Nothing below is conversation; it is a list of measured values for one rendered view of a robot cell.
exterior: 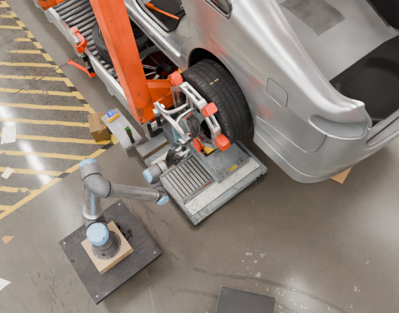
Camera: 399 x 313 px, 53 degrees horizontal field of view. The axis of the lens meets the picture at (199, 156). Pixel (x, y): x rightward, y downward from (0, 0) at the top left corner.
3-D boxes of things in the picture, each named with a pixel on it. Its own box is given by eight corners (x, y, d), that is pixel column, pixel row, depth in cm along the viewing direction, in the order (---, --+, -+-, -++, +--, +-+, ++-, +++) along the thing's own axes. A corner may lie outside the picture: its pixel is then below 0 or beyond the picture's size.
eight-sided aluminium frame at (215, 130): (222, 155, 314) (220, 114, 267) (216, 160, 313) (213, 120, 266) (182, 112, 338) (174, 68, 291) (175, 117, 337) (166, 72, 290)
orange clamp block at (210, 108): (214, 112, 278) (218, 110, 269) (205, 117, 276) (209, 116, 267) (208, 103, 277) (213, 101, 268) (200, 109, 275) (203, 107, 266)
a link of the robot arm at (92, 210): (86, 233, 299) (80, 178, 240) (80, 213, 308) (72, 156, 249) (107, 227, 305) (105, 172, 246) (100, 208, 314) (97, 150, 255)
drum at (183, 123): (205, 124, 306) (204, 113, 294) (183, 140, 301) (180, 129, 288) (194, 113, 312) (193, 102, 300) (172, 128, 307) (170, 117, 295)
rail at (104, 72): (157, 130, 381) (153, 117, 362) (149, 136, 378) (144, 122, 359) (45, 2, 489) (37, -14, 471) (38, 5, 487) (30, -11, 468)
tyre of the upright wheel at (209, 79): (266, 130, 284) (218, 48, 272) (241, 148, 278) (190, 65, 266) (230, 134, 347) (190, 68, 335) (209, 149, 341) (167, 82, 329)
